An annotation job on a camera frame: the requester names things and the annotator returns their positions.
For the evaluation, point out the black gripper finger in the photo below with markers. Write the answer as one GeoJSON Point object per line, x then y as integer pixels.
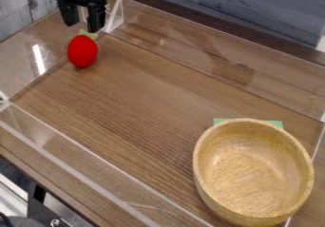
{"type": "Point", "coordinates": [97, 18]}
{"type": "Point", "coordinates": [70, 13]}

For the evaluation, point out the red plush strawberry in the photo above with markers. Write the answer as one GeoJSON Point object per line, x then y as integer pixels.
{"type": "Point", "coordinates": [82, 49]}

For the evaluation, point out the wooden bowl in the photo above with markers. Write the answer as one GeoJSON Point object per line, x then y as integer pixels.
{"type": "Point", "coordinates": [254, 172]}

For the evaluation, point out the black table leg clamp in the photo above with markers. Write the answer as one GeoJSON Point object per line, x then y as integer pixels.
{"type": "Point", "coordinates": [40, 212]}

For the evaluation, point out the clear acrylic corner bracket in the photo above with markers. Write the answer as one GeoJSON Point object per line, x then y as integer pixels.
{"type": "Point", "coordinates": [115, 16]}

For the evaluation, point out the clear acrylic left wall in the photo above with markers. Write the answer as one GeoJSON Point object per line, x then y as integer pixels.
{"type": "Point", "coordinates": [34, 50]}

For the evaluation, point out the clear acrylic wall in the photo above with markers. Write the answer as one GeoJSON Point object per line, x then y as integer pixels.
{"type": "Point", "coordinates": [34, 50]}
{"type": "Point", "coordinates": [278, 76]}
{"type": "Point", "coordinates": [111, 197]}

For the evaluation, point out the clear acrylic back wall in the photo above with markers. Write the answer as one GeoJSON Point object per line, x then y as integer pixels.
{"type": "Point", "coordinates": [278, 76]}

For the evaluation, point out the clear acrylic front wall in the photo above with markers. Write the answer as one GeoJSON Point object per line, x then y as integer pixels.
{"type": "Point", "coordinates": [111, 197]}

